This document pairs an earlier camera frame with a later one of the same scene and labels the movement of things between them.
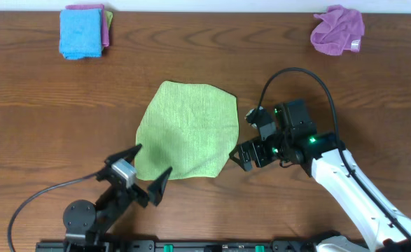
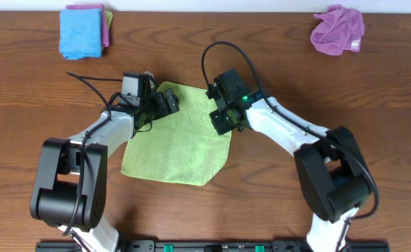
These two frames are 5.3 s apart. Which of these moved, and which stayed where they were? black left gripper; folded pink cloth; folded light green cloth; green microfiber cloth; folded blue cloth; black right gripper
Moved: black left gripper; black right gripper
Stayed: folded light green cloth; folded blue cloth; green microfiber cloth; folded pink cloth
